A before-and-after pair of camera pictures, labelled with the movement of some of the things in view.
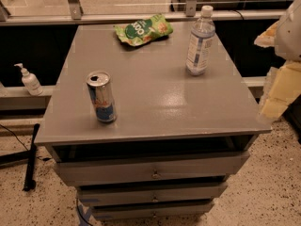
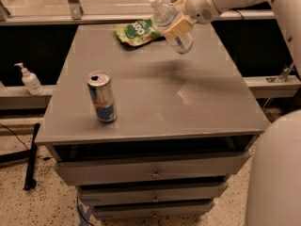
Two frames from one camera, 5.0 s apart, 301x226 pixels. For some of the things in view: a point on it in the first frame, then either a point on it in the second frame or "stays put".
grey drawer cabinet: (176, 137) stays put
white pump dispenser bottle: (31, 82) stays put
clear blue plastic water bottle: (201, 42) to (181, 41)
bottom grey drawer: (166, 211) stays put
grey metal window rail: (74, 16) stays put
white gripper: (290, 35) to (199, 4)
